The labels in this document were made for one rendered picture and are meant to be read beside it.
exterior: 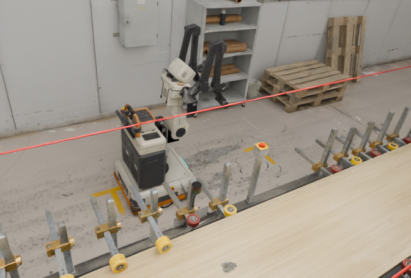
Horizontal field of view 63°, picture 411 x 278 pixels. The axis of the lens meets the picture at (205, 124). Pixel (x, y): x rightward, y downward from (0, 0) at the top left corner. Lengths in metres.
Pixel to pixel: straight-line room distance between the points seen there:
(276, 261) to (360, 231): 0.63
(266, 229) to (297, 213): 0.27
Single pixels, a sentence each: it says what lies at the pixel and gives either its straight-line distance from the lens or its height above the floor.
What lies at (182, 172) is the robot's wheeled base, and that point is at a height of 0.28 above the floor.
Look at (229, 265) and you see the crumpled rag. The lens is 1.92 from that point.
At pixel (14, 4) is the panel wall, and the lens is 4.03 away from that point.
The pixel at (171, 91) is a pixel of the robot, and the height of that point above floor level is 1.17.
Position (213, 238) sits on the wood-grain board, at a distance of 2.03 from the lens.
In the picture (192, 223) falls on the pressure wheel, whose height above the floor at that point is 0.90.
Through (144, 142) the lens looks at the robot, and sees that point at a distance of 2.84.
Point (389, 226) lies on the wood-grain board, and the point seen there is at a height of 0.90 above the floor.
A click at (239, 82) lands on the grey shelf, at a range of 5.22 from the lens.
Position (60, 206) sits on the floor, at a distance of 3.53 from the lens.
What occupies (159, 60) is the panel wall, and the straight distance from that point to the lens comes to 4.63.
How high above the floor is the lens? 2.47
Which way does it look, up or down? 32 degrees down
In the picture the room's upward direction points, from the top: 6 degrees clockwise
